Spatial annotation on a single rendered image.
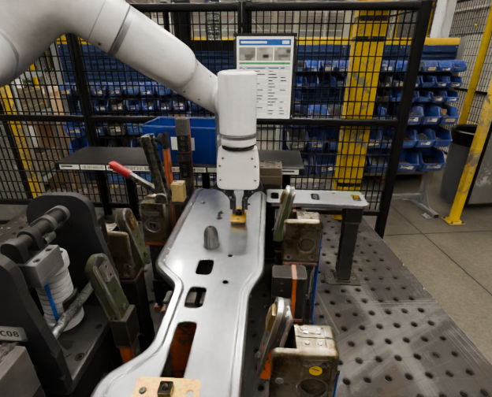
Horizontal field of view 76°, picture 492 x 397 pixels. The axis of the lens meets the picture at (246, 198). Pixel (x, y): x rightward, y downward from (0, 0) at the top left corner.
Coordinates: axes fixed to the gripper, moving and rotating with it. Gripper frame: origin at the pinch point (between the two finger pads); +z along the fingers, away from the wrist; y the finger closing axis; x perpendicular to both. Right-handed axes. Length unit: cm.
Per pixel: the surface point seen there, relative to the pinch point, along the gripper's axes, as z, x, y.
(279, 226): 1.7, -7.4, 10.1
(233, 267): 4.0, -20.4, 0.7
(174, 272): 4.0, -22.9, -10.6
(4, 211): 79, 137, -199
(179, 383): 3.6, -45.4, -3.7
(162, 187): -4.9, -1.8, -18.5
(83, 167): 3, 32, -59
